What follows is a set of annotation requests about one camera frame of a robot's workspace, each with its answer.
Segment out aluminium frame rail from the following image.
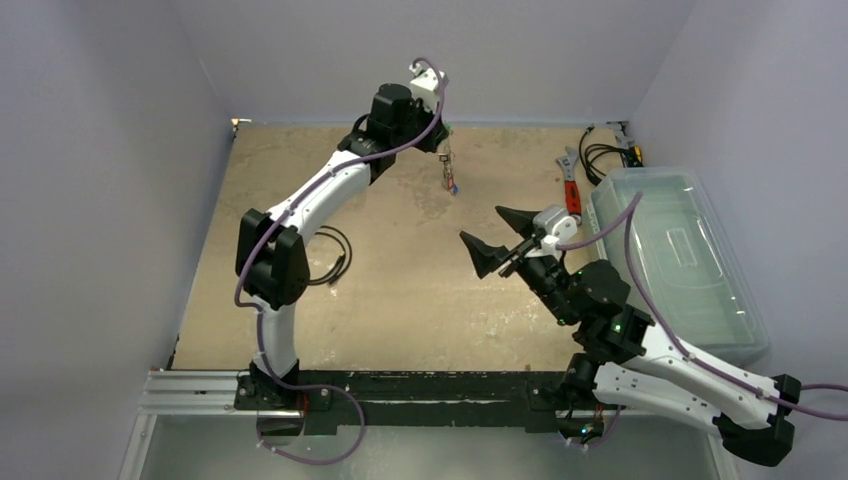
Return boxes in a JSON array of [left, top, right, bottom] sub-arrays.
[[120, 371, 738, 479]]

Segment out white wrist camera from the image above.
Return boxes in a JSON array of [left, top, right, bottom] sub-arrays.
[[528, 205, 578, 260], [408, 58, 449, 115]]

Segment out metal key organizer ring plate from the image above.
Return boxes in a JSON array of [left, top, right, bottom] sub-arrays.
[[437, 127, 457, 195]]

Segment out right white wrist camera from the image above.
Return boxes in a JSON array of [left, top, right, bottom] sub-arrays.
[[528, 205, 578, 260]]

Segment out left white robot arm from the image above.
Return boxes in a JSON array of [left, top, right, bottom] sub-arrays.
[[234, 78, 449, 409]]

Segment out coiled black usb cable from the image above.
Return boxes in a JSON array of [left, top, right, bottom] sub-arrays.
[[307, 225, 354, 287]]

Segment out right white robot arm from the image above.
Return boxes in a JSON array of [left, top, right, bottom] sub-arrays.
[[459, 206, 801, 467]]

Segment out black cable bundle in corner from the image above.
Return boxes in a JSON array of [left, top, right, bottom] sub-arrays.
[[578, 125, 645, 185]]

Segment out clear plastic storage bin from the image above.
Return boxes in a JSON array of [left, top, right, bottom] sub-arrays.
[[584, 167, 770, 367]]

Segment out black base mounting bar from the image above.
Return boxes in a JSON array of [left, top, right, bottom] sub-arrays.
[[233, 370, 627, 435]]

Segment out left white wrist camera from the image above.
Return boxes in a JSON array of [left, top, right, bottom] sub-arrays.
[[408, 58, 449, 115]]

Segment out red handled adjustable wrench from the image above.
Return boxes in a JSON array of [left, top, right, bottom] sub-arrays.
[[555, 146, 582, 226]]

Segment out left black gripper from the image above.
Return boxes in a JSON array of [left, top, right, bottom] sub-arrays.
[[392, 96, 449, 155]]

